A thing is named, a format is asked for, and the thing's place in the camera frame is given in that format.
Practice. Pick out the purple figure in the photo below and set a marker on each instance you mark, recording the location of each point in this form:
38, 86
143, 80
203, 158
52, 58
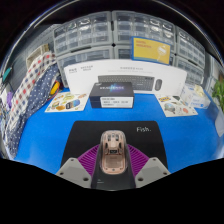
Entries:
9, 99

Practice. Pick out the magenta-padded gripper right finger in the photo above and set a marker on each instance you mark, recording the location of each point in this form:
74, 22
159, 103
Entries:
150, 171

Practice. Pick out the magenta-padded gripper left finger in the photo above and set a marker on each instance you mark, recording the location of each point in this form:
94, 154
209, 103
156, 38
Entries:
75, 171

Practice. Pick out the colourful sticker sheet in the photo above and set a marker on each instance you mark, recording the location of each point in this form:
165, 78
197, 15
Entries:
176, 106
66, 102

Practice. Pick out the black mouse pad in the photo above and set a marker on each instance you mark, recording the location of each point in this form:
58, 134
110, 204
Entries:
86, 133

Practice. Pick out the small dark labelled box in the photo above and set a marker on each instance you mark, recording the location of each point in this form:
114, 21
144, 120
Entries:
111, 95

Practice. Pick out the red blue checked cloth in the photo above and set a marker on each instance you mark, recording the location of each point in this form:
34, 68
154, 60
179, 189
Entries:
28, 83

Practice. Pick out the pink transparent computer mouse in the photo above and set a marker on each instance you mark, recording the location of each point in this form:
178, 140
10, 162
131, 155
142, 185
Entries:
113, 156

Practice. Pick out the long white keyboard box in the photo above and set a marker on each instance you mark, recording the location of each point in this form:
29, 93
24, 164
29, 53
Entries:
80, 73

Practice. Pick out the yellow and red tool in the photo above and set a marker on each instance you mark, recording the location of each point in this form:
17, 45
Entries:
55, 87

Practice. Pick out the yellow and blue box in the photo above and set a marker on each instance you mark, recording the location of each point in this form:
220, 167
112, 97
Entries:
150, 50

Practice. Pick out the white woven basket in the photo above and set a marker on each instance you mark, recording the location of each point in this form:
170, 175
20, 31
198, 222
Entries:
36, 53

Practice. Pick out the white plastic packet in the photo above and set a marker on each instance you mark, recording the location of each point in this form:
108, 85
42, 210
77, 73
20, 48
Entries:
195, 96

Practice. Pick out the green potted plant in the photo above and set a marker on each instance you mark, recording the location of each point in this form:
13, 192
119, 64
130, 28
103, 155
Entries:
219, 93

